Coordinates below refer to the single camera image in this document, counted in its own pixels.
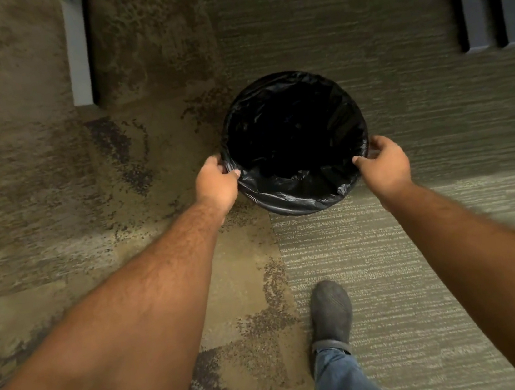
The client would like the black plastic trash bag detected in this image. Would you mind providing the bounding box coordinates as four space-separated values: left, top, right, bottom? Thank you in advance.
211 61 379 225

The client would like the blue jeans leg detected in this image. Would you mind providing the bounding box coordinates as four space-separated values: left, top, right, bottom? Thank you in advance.
309 340 398 390

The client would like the person's right forearm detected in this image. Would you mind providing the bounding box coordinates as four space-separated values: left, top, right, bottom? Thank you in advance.
376 168 515 390

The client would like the grey shoe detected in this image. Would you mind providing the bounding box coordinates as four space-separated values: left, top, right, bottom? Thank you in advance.
303 277 359 360

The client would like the person's left forearm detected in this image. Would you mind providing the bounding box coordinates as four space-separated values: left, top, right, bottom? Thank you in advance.
0 198 252 390

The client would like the person's left hand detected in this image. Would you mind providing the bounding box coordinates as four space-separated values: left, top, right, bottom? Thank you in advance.
191 152 247 221

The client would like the person's right hand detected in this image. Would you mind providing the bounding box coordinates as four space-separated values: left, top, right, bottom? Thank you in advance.
349 130 415 204

